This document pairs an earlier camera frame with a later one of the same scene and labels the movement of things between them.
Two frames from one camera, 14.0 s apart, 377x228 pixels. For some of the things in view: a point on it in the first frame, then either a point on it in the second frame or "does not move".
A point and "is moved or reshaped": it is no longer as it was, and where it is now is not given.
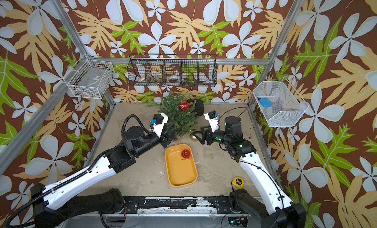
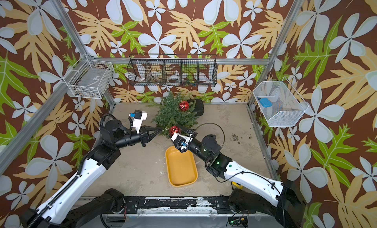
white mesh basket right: x=287 y=107 does not move
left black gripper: x=166 y=138 to x=145 y=136
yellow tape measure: x=238 y=182 does not move
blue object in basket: x=265 y=102 does not move
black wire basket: x=195 y=70 does not move
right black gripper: x=206 y=134 to x=191 y=132
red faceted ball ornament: x=184 y=105 does not move
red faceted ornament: x=185 y=154 is moved or reshaped
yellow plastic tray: x=182 y=172 does not move
